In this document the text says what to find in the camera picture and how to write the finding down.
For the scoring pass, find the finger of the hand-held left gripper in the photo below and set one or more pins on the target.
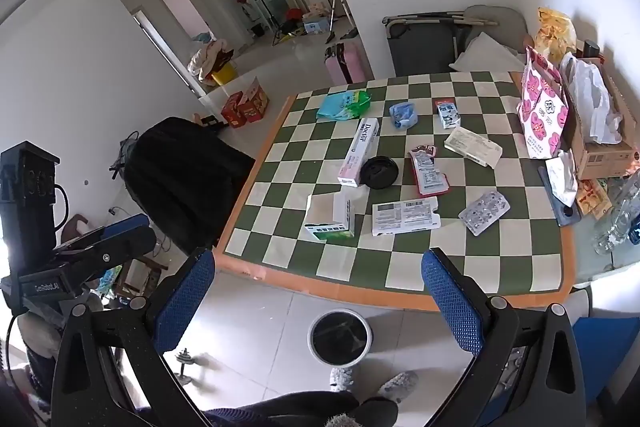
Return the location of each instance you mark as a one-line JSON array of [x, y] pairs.
[[125, 247], [125, 225]]

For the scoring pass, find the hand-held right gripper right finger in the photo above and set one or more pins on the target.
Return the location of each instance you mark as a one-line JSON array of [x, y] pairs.
[[450, 302]]

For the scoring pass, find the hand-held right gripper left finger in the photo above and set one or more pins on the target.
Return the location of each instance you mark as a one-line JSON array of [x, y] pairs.
[[185, 299]]

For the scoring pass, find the round white trash bin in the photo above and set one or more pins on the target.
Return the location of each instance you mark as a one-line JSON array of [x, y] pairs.
[[340, 337]]

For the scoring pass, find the white green medicine box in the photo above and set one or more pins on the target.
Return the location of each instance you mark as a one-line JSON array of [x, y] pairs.
[[345, 217]]

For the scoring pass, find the long white toothpaste box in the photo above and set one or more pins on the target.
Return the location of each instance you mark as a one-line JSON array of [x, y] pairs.
[[361, 147]]

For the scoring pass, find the small blue white carton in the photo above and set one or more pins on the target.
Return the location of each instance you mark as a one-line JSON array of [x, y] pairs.
[[448, 114]]

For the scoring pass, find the wooden chair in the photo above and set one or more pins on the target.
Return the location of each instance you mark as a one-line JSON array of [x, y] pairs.
[[150, 264]]

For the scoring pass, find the metal dumbbell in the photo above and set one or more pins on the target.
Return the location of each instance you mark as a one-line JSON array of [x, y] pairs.
[[189, 359]]

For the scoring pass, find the green white checkered table mat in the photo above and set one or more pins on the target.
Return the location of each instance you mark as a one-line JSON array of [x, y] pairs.
[[500, 257]]

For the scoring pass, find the flattened white carton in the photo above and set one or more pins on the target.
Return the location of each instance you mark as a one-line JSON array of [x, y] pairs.
[[405, 217]]

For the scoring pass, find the silver blister pack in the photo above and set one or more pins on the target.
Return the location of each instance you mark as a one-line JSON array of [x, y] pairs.
[[484, 212]]

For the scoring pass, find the grey fuzzy slipper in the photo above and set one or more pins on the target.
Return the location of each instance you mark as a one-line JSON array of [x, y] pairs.
[[342, 378], [399, 387]]

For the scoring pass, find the red white sachet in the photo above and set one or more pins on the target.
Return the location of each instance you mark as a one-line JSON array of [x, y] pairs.
[[429, 174]]

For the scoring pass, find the person's right leg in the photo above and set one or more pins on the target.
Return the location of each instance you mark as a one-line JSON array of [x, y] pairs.
[[377, 414]]

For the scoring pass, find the person's leg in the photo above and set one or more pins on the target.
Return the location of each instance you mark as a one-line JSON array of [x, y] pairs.
[[290, 409], [377, 414]]

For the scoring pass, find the dark smartphone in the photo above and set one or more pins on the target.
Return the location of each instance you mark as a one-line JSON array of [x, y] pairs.
[[565, 212]]

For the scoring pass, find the black round lid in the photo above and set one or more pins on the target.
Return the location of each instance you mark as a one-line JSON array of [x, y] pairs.
[[379, 172]]

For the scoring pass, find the person's left leg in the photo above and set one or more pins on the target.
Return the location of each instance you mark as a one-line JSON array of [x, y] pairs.
[[290, 409]]

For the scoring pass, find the white paper packet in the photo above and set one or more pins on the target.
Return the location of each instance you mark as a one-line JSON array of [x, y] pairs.
[[472, 147]]

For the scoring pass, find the red gift box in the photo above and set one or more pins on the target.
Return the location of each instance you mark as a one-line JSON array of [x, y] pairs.
[[234, 112], [255, 102]]

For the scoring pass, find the crumpled white tissue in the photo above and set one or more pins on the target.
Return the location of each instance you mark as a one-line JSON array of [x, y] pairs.
[[561, 177]]

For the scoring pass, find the orange snack packet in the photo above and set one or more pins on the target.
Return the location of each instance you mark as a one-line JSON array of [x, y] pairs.
[[592, 199]]

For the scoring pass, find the yellow bucket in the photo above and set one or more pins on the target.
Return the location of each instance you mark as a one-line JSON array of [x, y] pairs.
[[223, 76]]

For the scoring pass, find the pile of clothes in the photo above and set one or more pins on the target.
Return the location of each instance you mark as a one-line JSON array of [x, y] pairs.
[[207, 57]]

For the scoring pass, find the clear plastic bottle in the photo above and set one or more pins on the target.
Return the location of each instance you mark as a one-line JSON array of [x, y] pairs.
[[617, 217]]

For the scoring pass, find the crumpled blue plastic wrap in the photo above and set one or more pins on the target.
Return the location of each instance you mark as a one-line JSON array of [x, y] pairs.
[[404, 115]]

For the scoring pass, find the brown cardboard box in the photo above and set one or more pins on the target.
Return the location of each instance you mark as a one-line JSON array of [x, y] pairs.
[[600, 157]]

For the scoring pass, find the pink patterned paper bag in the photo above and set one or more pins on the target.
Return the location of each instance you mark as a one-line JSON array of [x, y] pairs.
[[542, 112]]

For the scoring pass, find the green blue tissue pack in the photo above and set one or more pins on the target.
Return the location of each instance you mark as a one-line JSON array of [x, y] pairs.
[[345, 104]]

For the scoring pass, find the white plastic bag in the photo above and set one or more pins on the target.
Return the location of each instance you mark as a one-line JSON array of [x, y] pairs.
[[590, 102]]

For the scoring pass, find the white pillow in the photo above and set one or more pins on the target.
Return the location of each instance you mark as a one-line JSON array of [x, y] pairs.
[[482, 52]]

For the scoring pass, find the grey folding bed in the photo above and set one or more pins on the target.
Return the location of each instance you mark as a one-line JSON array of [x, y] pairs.
[[425, 42]]

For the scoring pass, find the pink suitcase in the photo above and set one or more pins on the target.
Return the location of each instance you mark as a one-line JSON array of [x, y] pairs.
[[345, 61]]

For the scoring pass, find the yellow snack bag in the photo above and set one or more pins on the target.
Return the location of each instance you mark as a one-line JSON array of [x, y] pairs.
[[555, 29]]

